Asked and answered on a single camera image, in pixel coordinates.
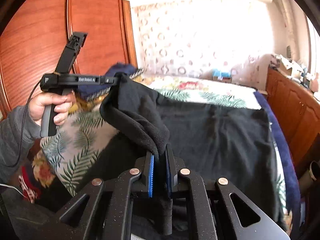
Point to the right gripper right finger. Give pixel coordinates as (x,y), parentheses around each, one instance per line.
(171,170)

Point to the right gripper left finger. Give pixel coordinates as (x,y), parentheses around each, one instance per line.
(148,173)

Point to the black t-shirt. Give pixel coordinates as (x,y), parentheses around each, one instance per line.
(215,141)

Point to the grey sleeve left forearm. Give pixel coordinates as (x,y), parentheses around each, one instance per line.
(18,135)

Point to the person's left hand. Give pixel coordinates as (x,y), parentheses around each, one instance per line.
(62,104)

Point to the navy folded blanket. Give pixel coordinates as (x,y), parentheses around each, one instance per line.
(112,79)

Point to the circle patterned folded cloth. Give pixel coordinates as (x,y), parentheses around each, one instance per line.
(122,78)

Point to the wooden wardrobe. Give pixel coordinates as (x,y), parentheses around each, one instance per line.
(34,34)

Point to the palm leaf print blanket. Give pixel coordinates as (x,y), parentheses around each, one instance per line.
(78,144)

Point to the floral quilt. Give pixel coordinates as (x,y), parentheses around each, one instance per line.
(188,83)

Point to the cardboard box with blue items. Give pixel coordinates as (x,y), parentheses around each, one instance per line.
(220,76)

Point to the navy bed sheet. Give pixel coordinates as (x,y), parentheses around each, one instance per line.
(287,184)

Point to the circle pattern sheer curtain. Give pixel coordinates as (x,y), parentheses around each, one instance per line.
(192,38)

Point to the wooden sideboard cabinet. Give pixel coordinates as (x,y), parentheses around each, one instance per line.
(297,112)

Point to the open cardboard box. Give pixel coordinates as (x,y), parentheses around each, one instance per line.
(289,68)

